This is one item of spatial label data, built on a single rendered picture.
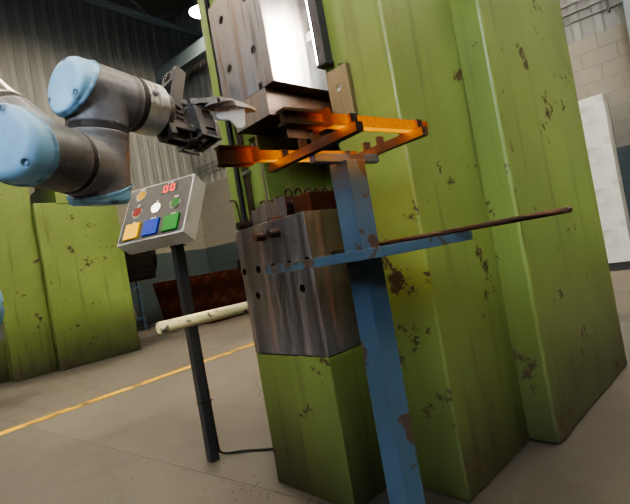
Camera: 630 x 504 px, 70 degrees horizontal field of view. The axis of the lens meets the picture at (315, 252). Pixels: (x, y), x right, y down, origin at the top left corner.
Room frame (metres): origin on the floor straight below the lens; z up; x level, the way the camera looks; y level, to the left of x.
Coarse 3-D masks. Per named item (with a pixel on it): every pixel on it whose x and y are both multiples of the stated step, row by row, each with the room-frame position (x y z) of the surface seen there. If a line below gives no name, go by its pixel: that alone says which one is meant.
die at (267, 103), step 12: (252, 96) 1.55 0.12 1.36; (264, 96) 1.50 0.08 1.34; (276, 96) 1.53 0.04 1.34; (288, 96) 1.57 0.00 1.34; (300, 96) 1.61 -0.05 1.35; (312, 96) 1.65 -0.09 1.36; (264, 108) 1.51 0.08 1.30; (276, 108) 1.52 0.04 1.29; (312, 108) 1.64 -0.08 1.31; (252, 120) 1.57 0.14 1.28; (264, 120) 1.55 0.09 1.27; (276, 120) 1.57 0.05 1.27; (240, 132) 1.63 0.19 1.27; (252, 132) 1.66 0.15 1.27; (264, 132) 1.68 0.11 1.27
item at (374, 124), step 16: (288, 112) 0.81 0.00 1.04; (304, 112) 0.83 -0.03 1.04; (320, 112) 0.85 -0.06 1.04; (288, 128) 0.83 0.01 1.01; (304, 128) 0.85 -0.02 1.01; (320, 128) 0.87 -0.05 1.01; (336, 128) 0.90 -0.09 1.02; (368, 128) 0.95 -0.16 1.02; (384, 128) 0.97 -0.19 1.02; (400, 128) 0.99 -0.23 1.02
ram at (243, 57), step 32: (224, 0) 1.59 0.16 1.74; (256, 0) 1.47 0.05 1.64; (288, 0) 1.55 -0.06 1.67; (224, 32) 1.62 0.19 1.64; (256, 32) 1.49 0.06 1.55; (288, 32) 1.53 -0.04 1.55; (224, 64) 1.64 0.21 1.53; (256, 64) 1.51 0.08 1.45; (288, 64) 1.51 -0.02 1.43; (224, 96) 1.67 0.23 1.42; (320, 96) 1.68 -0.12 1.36
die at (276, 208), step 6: (276, 198) 1.54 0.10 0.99; (282, 198) 1.50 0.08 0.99; (288, 198) 1.51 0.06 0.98; (264, 204) 1.58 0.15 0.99; (270, 204) 1.55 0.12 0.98; (276, 204) 1.53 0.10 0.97; (282, 204) 1.51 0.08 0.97; (258, 210) 1.61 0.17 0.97; (264, 210) 1.58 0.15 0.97; (270, 210) 1.56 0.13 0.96; (276, 210) 1.53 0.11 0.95; (282, 210) 1.51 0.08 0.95; (288, 210) 1.50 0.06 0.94; (252, 216) 1.64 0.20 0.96; (258, 216) 1.61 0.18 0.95; (264, 216) 1.59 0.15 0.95; (270, 216) 1.56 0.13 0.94; (276, 216) 1.54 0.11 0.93; (252, 222) 1.64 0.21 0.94; (258, 222) 1.61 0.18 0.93; (264, 222) 1.59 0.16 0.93
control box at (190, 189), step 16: (192, 176) 1.84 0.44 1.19; (160, 192) 1.88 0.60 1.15; (176, 192) 1.83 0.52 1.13; (192, 192) 1.81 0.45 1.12; (128, 208) 1.92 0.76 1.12; (144, 208) 1.87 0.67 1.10; (160, 208) 1.83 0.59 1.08; (176, 208) 1.79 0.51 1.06; (192, 208) 1.79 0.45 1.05; (128, 224) 1.87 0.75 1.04; (160, 224) 1.79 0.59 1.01; (192, 224) 1.77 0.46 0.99; (128, 240) 1.82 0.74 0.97; (144, 240) 1.79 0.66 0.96; (160, 240) 1.78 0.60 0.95; (176, 240) 1.78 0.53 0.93; (192, 240) 1.77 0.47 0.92
